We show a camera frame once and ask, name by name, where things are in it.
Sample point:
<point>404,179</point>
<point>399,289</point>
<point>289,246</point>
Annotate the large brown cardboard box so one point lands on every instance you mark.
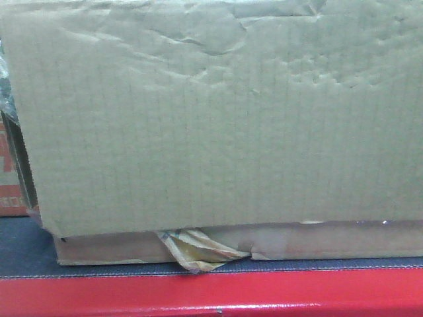
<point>203,132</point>

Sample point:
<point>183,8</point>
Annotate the red printed cardboard box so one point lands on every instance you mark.
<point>18,194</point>

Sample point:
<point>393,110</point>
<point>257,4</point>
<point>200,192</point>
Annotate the red metal workbench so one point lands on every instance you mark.
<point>371,292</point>

